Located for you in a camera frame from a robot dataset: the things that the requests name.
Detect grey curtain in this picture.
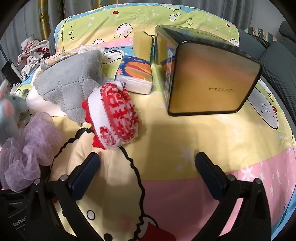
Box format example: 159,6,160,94
5,0,257,58

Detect grey padded backrest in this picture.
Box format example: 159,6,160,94
47,29,58,56

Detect white panel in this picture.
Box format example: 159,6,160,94
22,35,35,50

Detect blue and orange tissue pack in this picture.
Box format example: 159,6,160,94
115,55,154,95

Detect purple mesh bath pouf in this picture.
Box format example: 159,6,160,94
0,112,63,192

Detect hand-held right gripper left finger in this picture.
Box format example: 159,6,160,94
28,152,101,241

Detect gold patterned curtain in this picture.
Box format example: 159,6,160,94
38,0,64,40

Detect yellow sponge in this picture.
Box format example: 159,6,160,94
133,31,154,65

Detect black device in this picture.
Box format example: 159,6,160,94
1,60,22,84

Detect pale yellow tissue pack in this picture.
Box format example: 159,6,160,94
79,44,104,55

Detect dark grey sofa cushions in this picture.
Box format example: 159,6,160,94
238,21,296,116

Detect gold and black tin box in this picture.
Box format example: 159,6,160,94
154,24,263,117

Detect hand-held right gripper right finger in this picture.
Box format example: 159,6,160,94
195,152,272,241

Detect patterned cushion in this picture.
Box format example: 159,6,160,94
247,27,275,43

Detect beige knitted cloth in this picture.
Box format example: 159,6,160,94
40,54,70,70

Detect cartoon printed bedsheet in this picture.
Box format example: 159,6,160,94
0,2,296,241

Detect blue-grey plush toy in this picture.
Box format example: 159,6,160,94
0,94,28,145

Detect grey quilted cloth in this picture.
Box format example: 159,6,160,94
33,49,111,127

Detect pile of clothes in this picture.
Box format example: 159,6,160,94
17,39,50,78

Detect red and white towel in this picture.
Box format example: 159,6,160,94
82,81,139,150

